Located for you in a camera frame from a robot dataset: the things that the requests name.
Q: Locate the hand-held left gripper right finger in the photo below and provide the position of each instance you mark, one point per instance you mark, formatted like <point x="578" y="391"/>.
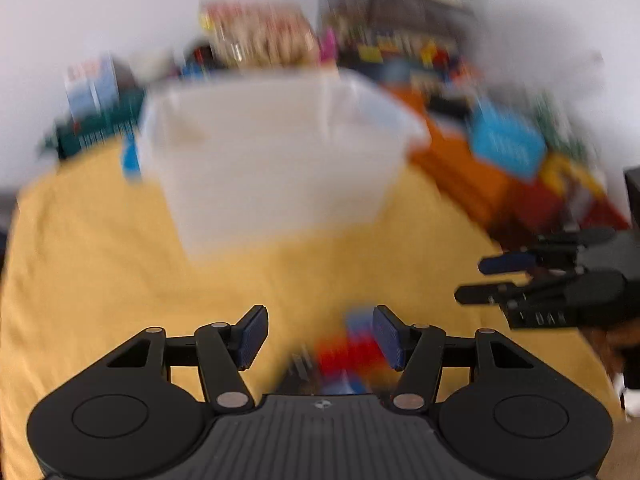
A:
<point x="387" y="332"/>

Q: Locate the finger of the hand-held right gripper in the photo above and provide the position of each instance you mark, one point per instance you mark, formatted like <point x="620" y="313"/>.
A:
<point x="505" y="262"/>
<point x="480" y="294"/>

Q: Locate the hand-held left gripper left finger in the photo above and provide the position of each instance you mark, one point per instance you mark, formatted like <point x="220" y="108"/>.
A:
<point x="252" y="335"/>

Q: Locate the red toy brick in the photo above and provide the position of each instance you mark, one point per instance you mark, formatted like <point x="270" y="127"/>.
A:
<point x="350" y="355"/>

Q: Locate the white plastic bin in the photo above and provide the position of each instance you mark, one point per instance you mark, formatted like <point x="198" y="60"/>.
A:
<point x="275" y="160"/>

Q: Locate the red and yellow box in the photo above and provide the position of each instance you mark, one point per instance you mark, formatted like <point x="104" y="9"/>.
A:
<point x="555" y="195"/>

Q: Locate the orange box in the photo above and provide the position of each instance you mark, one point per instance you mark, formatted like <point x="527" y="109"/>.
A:
<point x="465" y="180"/>

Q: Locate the light blue box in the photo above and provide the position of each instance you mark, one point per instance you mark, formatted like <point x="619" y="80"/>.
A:
<point x="507" y="142"/>

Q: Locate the yellow cloth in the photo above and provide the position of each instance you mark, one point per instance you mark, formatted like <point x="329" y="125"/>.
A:
<point x="100" y="260"/>

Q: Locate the dark green box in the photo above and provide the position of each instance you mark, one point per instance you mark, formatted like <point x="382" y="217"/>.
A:
<point x="100" y="125"/>

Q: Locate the clear plastic toy container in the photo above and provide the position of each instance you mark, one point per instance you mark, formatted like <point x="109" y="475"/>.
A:
<point x="400" y="25"/>

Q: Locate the pink foil wrapper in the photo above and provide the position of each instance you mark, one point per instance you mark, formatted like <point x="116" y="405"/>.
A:
<point x="327" y="45"/>

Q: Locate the blue face mask pack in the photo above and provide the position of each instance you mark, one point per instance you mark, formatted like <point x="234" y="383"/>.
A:
<point x="90" y="90"/>

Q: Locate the clear snack bag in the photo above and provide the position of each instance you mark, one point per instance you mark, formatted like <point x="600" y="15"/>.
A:
<point x="260" y="30"/>

